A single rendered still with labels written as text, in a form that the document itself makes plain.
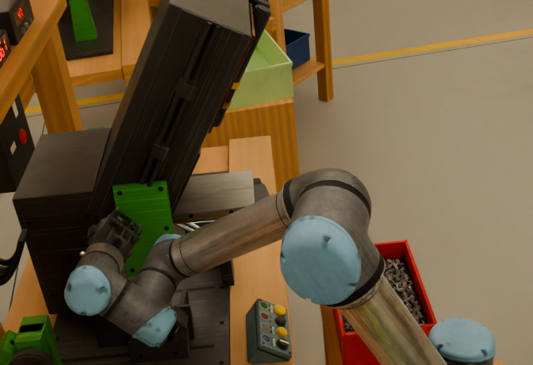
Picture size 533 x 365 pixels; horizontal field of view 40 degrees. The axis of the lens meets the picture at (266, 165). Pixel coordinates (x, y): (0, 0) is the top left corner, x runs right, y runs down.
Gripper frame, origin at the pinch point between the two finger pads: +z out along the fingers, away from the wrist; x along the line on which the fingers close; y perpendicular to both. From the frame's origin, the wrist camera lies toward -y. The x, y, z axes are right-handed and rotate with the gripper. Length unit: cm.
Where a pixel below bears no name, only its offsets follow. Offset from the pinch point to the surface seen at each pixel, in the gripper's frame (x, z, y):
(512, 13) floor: -166, 424, 148
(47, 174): 18.8, 16.4, -6.1
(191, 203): -11.4, 18.1, 8.2
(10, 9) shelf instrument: 45, 12, 21
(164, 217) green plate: -6.5, 2.6, 7.4
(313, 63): -55, 303, 32
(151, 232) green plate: -6.3, 2.6, 2.8
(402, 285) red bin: -64, 19, 23
